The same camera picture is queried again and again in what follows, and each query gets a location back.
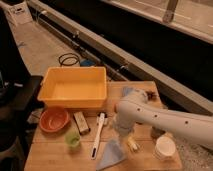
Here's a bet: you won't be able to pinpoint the yellow plastic tray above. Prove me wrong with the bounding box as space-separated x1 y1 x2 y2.
38 67 107 108

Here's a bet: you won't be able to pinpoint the black coiled cable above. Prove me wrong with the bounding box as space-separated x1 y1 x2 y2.
58 52 81 67

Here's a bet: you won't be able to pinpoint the dark metal can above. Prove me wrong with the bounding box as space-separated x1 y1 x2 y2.
150 127 165 139

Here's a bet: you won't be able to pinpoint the white box on floor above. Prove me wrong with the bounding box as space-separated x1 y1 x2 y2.
8 2 32 26

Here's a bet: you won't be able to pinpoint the green plastic cup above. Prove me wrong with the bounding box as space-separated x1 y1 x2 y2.
65 131 80 148

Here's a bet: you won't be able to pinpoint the wooden block box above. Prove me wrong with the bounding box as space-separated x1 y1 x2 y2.
73 112 90 135

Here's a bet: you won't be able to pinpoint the dark red grapes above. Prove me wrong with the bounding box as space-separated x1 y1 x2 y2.
147 91 157 100

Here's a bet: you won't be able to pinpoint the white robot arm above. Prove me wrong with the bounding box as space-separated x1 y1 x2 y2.
114 89 213 150

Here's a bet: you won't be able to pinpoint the blue object on floor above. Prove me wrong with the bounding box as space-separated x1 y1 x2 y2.
80 59 95 67

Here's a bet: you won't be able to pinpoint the white dish brush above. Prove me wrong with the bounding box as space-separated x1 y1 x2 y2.
91 112 108 160

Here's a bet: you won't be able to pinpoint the black side table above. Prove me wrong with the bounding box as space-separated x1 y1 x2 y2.
0 76 44 120

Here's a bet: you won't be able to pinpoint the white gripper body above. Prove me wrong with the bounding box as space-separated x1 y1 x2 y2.
114 114 135 137

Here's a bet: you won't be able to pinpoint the blue grey towel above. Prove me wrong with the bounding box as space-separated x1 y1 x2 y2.
96 139 126 171

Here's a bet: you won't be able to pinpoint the orange plastic bowl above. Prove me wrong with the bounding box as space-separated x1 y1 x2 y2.
39 107 70 133

